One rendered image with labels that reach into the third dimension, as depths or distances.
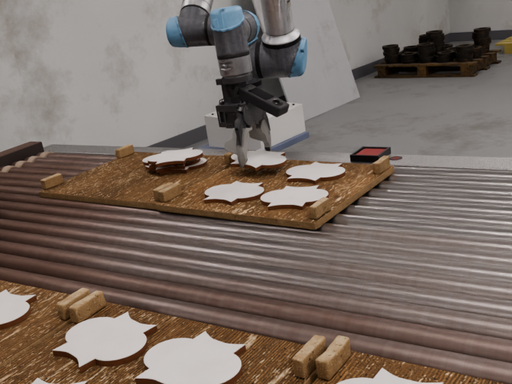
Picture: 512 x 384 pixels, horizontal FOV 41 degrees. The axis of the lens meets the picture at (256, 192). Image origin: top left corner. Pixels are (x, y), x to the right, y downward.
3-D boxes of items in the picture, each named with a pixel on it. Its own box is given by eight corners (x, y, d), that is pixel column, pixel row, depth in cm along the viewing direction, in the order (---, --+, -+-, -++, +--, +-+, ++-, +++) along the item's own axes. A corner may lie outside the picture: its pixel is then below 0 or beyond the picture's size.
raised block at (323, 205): (324, 208, 135) (323, 195, 134) (333, 209, 134) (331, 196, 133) (308, 219, 130) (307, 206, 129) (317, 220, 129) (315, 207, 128)
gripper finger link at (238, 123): (243, 147, 161) (247, 111, 162) (249, 147, 160) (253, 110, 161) (231, 144, 158) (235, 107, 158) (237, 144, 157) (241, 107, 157)
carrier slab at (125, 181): (134, 156, 203) (132, 151, 203) (247, 162, 180) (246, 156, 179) (40, 197, 177) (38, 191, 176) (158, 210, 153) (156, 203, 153)
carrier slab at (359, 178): (248, 163, 179) (248, 157, 178) (395, 171, 155) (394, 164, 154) (156, 211, 153) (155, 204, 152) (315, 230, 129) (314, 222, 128)
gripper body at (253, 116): (238, 122, 169) (229, 73, 165) (267, 121, 164) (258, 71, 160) (219, 130, 163) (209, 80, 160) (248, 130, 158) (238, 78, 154)
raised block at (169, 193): (177, 193, 158) (174, 182, 157) (183, 193, 157) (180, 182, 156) (158, 203, 153) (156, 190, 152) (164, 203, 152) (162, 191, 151)
